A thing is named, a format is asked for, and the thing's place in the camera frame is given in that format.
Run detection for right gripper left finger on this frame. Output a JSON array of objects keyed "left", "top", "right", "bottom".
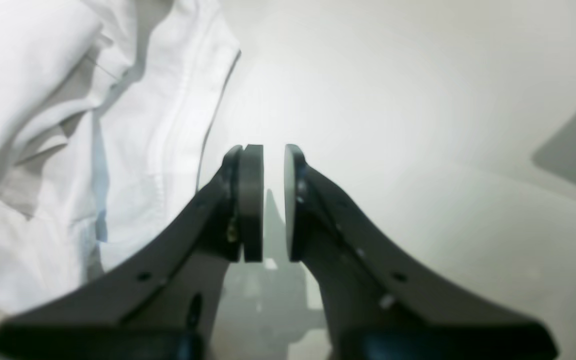
[{"left": 0, "top": 145, "right": 265, "bottom": 360}]

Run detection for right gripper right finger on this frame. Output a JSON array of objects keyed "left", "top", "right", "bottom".
[{"left": 284, "top": 144, "right": 558, "bottom": 360}]

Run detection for white T-shirt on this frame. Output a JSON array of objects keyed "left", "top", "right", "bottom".
[{"left": 0, "top": 0, "right": 240, "bottom": 314}]

